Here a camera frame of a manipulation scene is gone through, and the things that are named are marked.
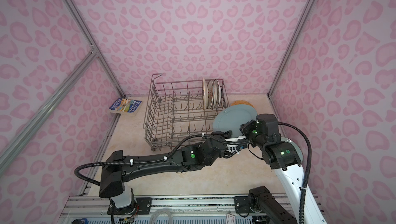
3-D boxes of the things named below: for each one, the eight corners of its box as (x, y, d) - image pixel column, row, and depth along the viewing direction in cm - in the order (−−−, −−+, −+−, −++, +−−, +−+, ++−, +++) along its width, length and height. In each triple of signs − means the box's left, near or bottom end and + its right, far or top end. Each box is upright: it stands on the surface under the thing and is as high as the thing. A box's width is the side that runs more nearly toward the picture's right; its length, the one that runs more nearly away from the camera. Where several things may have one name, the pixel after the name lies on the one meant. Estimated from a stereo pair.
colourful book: (111, 109, 114) (109, 107, 112) (119, 99, 121) (118, 96, 118) (138, 114, 111) (137, 112, 109) (144, 103, 118) (143, 101, 115)
